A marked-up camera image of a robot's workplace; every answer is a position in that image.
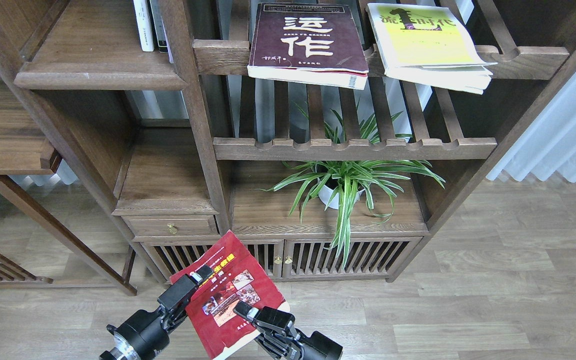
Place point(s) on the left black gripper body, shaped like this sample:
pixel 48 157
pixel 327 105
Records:
pixel 143 336

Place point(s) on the brass drawer knob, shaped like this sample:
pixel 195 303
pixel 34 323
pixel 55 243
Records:
pixel 171 227

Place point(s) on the white upright book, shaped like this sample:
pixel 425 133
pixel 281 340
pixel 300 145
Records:
pixel 144 23

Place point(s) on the dark wooden bookshelf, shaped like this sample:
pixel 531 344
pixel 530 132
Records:
pixel 179 137

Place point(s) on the brass cabinet door knobs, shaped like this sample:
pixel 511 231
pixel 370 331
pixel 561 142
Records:
pixel 283 260

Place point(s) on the red cover book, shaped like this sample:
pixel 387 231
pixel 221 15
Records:
pixel 238 276

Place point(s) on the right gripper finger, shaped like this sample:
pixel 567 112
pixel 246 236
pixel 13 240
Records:
pixel 272 323

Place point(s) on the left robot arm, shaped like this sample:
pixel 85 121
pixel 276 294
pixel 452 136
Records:
pixel 145 334

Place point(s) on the wooden side furniture left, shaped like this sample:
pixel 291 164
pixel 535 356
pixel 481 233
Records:
pixel 24 150

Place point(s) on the dark red book white characters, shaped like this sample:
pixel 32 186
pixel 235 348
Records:
pixel 307 43

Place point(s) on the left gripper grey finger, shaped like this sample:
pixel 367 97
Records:
pixel 174 300

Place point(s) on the white plant pot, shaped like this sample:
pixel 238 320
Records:
pixel 339 191

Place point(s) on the dark upright book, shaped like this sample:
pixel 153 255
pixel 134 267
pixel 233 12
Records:
pixel 159 28

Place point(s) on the green spider plant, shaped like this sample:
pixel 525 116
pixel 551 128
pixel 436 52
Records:
pixel 371 173

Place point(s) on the white curtain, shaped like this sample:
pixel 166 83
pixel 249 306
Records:
pixel 548 147

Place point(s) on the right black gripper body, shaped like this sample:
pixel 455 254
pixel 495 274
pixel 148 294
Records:
pixel 301 347

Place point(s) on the yellow green cover book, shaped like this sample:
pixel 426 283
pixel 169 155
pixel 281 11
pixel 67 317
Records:
pixel 427 45

